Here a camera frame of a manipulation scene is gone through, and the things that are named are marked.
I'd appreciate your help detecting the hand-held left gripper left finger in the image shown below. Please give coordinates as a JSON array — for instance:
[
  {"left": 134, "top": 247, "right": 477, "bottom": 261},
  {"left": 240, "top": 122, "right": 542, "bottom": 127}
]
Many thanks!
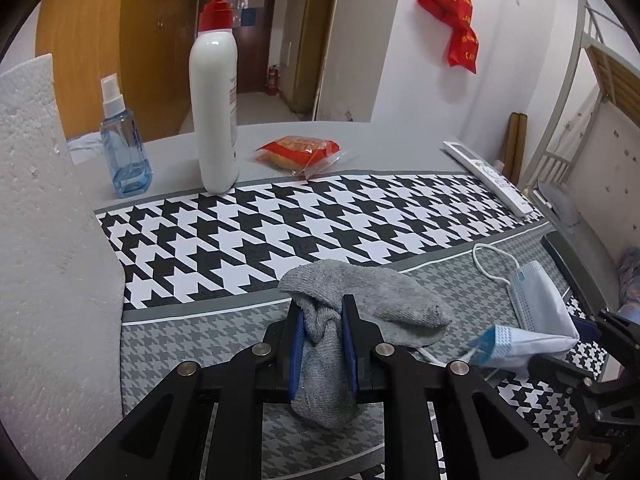
[{"left": 65, "top": 300, "right": 306, "bottom": 480}]

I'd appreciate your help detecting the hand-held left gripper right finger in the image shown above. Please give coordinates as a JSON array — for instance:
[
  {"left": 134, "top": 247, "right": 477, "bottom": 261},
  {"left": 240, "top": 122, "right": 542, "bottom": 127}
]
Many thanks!
[{"left": 341, "top": 294, "right": 581, "bottom": 480}]

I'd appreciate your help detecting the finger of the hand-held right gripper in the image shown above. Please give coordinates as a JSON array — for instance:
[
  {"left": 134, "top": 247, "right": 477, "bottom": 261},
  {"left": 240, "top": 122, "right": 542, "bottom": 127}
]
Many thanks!
[
  {"left": 570, "top": 310, "right": 640, "bottom": 361},
  {"left": 529, "top": 354, "right": 608, "bottom": 396}
]

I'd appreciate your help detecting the grey sock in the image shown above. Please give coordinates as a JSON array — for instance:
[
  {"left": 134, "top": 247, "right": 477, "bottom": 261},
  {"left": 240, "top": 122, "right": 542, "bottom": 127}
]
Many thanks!
[{"left": 277, "top": 259, "right": 455, "bottom": 430}]

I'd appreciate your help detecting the blue face mask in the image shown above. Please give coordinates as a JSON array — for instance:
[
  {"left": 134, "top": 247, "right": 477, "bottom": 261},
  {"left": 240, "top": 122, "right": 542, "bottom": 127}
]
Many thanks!
[{"left": 415, "top": 242, "right": 581, "bottom": 378}]

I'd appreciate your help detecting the white foam box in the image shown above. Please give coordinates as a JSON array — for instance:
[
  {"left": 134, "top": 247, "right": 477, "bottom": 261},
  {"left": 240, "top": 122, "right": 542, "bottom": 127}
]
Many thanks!
[{"left": 0, "top": 53, "right": 126, "bottom": 461}]

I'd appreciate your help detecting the patterned cloth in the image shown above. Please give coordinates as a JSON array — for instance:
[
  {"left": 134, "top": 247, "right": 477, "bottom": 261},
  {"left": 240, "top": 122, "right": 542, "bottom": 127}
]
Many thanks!
[{"left": 617, "top": 247, "right": 640, "bottom": 321}]

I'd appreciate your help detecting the black chair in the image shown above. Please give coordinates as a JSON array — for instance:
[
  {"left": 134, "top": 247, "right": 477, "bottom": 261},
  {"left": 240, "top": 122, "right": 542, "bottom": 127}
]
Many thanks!
[{"left": 540, "top": 231, "right": 618, "bottom": 313}]

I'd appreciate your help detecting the houndstooth table mat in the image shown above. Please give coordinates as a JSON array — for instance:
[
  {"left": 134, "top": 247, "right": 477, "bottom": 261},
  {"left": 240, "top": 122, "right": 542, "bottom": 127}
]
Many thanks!
[{"left": 95, "top": 170, "right": 616, "bottom": 480}]

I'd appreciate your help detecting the grey seat cushion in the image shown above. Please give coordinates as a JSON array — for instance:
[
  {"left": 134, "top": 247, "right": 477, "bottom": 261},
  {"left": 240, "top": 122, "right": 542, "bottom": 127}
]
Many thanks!
[{"left": 532, "top": 182, "right": 583, "bottom": 226}]

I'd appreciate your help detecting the white remote control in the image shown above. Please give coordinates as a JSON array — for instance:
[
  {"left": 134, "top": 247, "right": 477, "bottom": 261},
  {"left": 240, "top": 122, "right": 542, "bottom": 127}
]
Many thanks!
[{"left": 442, "top": 141, "right": 533, "bottom": 218}]

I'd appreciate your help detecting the red snack packet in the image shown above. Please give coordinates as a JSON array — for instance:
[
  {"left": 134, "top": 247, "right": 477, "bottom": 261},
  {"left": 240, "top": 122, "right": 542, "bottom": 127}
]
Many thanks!
[{"left": 246, "top": 135, "right": 347, "bottom": 181}]

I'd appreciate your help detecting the white pump bottle red cap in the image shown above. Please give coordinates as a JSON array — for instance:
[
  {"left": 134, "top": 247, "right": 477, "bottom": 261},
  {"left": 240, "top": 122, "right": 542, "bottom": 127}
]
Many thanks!
[{"left": 182, "top": 0, "right": 241, "bottom": 194}]

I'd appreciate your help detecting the blue spray bottle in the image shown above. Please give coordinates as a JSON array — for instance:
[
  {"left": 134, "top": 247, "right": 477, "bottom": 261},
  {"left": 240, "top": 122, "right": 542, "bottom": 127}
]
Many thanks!
[{"left": 99, "top": 74, "right": 153, "bottom": 198}]

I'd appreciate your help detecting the light blue cloth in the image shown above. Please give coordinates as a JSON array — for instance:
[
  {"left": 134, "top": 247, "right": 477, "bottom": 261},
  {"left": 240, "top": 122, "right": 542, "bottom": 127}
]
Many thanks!
[{"left": 67, "top": 130, "right": 106, "bottom": 165}]

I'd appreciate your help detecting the dark brown door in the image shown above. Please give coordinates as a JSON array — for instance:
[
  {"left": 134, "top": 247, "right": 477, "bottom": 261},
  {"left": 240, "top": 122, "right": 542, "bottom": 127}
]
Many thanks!
[{"left": 200, "top": 0, "right": 281, "bottom": 95}]

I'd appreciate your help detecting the red plastic bag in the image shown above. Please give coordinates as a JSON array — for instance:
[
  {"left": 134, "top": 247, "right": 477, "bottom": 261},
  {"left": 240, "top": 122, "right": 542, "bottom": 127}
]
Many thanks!
[{"left": 417, "top": 0, "right": 480, "bottom": 75}]

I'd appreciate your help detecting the wooden wardrobe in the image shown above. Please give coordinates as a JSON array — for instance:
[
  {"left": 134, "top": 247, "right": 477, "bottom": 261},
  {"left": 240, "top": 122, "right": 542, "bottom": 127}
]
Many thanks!
[{"left": 35, "top": 0, "right": 206, "bottom": 141}]

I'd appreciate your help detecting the metal bunk bed frame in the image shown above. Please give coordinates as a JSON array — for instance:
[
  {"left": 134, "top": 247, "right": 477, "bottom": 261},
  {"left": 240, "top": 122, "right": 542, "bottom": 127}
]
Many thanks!
[{"left": 515, "top": 0, "right": 640, "bottom": 201}]

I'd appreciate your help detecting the wooden side door frame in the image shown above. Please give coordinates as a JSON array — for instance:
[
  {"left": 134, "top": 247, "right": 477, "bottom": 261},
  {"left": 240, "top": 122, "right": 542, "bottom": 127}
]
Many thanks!
[{"left": 292, "top": 0, "right": 346, "bottom": 121}]

